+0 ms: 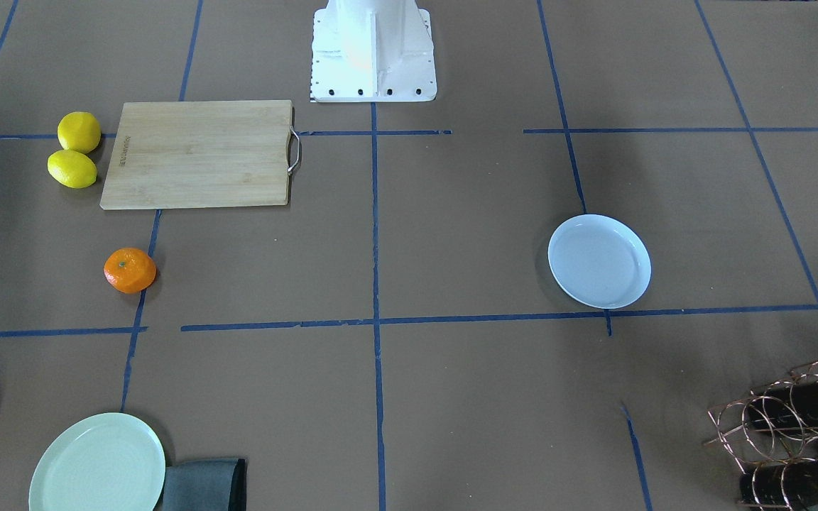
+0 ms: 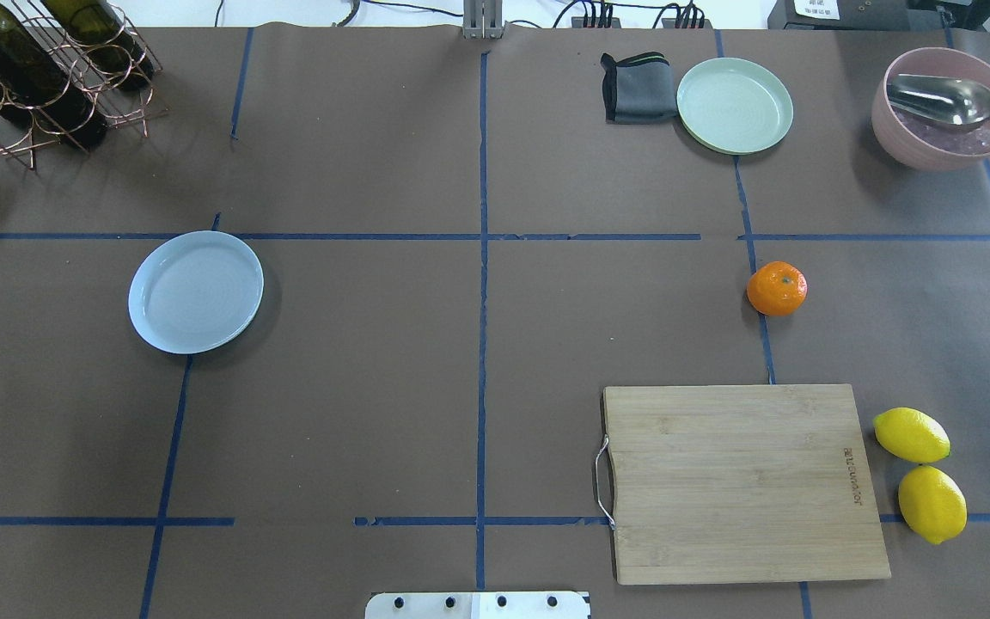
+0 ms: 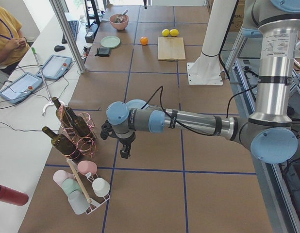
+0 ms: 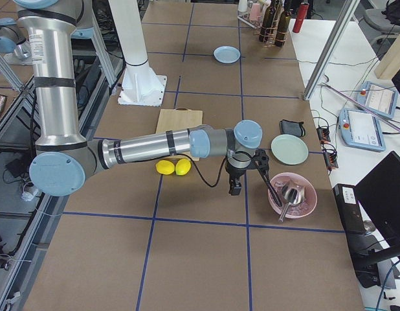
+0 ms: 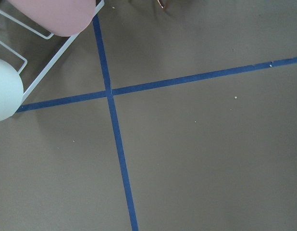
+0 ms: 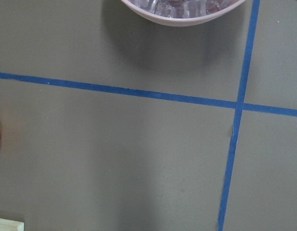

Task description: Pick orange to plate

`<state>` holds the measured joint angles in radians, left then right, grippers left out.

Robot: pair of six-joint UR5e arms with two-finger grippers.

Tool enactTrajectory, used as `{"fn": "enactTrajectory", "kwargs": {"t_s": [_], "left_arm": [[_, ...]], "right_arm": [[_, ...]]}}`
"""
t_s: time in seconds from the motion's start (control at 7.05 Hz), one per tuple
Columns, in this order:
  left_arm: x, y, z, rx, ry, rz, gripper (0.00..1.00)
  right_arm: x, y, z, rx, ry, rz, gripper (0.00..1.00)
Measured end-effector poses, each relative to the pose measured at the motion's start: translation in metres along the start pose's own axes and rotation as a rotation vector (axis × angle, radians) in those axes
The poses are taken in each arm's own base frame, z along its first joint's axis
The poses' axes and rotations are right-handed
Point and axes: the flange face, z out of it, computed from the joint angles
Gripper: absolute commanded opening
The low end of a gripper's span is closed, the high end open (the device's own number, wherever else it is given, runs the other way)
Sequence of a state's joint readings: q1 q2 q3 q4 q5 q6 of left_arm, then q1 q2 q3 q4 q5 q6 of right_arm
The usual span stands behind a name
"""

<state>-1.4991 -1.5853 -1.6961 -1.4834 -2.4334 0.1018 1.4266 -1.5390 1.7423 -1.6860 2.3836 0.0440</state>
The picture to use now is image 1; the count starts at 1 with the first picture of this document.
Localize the dark grey folded cloth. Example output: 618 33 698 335
161 457 248 510

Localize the orange mandarin fruit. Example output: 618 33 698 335
103 247 157 294

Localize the bamboo cutting board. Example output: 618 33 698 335
100 99 301 211

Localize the yellow lemon upper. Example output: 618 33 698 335
56 112 102 154

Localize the copper wire bottle rack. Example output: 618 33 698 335
707 360 818 510

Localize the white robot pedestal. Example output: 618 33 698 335
310 1 438 103

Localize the yellow lemon lower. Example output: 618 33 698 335
48 149 98 189

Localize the light green plate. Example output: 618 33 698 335
27 413 166 510

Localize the light blue plate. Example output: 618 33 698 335
547 214 653 309

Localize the yellow lemon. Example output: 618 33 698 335
48 149 98 189
56 112 102 154

